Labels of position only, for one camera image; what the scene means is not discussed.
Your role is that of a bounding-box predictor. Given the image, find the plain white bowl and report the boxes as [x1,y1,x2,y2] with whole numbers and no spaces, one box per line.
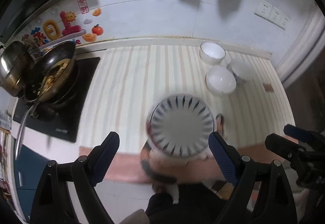
[206,66,236,95]

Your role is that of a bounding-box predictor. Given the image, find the white plate blue stripes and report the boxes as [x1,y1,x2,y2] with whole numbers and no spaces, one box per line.
[146,94,215,159]

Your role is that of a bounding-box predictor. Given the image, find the blue cabinet front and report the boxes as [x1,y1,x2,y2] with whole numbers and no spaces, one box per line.
[14,146,49,222]

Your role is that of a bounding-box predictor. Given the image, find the white bowl blue rim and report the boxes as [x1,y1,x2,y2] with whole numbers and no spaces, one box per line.
[227,58,253,83]

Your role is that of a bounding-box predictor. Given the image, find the black induction cooktop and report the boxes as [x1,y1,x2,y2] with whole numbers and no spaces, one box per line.
[25,57,100,143]

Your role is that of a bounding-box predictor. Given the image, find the white bowl dark rim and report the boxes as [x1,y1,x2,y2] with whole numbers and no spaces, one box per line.
[199,42,226,65]

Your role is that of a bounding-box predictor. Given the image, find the black frying pan with food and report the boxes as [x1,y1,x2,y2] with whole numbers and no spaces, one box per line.
[14,41,76,159]

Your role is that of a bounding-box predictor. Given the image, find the steel pot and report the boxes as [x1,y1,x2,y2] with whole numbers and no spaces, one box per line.
[1,41,35,97]

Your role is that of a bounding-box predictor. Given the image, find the white wall socket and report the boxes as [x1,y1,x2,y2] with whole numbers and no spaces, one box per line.
[254,0,291,30]

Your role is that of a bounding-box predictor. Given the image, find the colourful wall sticker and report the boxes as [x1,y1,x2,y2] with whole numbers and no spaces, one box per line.
[15,0,104,59]

